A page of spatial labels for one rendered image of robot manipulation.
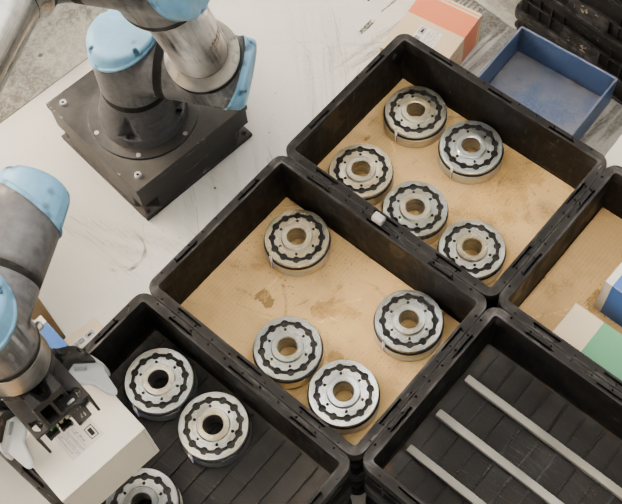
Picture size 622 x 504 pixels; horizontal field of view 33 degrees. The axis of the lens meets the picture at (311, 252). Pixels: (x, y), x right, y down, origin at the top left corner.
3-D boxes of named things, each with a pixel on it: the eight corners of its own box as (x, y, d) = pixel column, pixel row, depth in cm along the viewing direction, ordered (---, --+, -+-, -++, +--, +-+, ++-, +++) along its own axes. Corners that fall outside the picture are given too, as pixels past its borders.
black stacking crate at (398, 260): (160, 320, 160) (145, 289, 150) (286, 191, 169) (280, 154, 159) (357, 483, 147) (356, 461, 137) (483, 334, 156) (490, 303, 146)
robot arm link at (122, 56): (109, 44, 173) (93, -10, 161) (187, 57, 172) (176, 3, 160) (88, 102, 168) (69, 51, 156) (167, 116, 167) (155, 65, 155)
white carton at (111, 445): (-15, 406, 130) (-41, 381, 122) (60, 343, 133) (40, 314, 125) (82, 520, 123) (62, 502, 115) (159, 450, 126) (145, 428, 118)
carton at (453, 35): (435, 100, 189) (437, 75, 183) (379, 72, 193) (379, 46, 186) (478, 40, 195) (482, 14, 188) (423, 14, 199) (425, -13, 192)
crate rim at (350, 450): (146, 294, 151) (143, 287, 149) (281, 159, 161) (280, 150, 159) (356, 466, 138) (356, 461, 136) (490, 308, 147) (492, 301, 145)
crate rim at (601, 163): (281, 159, 161) (280, 150, 159) (402, 38, 170) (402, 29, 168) (491, 308, 147) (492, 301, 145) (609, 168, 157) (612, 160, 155)
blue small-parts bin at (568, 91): (610, 101, 187) (618, 78, 181) (565, 158, 182) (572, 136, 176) (516, 49, 194) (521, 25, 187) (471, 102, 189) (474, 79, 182)
